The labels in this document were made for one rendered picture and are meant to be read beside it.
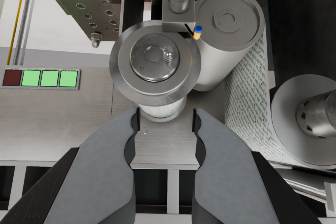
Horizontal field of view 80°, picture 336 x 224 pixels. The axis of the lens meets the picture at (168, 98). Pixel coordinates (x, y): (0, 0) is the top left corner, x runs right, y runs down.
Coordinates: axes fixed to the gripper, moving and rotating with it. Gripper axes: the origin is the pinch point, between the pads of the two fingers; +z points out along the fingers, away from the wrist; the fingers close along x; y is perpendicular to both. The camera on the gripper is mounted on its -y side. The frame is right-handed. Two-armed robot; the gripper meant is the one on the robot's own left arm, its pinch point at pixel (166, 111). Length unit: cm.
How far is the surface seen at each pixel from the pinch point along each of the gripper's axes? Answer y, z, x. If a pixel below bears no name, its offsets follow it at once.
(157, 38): -0.5, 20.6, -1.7
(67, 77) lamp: 18, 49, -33
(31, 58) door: 88, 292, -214
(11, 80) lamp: 19, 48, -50
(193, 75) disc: 4.7, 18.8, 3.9
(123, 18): -2.7, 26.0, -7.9
